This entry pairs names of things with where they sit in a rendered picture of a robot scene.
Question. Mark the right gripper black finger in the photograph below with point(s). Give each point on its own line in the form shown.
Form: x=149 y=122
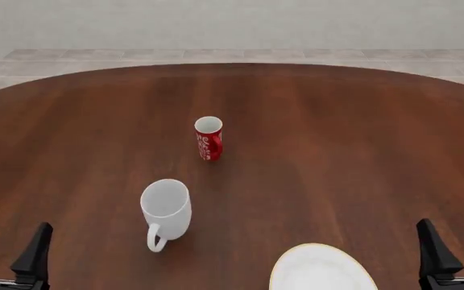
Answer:
x=437 y=250

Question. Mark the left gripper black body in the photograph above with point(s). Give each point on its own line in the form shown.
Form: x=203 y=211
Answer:
x=12 y=283

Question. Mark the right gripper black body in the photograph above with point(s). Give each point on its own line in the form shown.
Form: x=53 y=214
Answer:
x=455 y=282

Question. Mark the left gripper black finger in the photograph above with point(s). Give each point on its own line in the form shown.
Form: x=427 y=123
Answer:
x=34 y=256

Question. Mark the white plate with gold rim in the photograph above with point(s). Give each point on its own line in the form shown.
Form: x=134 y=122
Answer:
x=320 y=269

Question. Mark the red mug with white print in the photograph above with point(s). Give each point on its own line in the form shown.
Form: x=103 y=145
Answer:
x=209 y=142

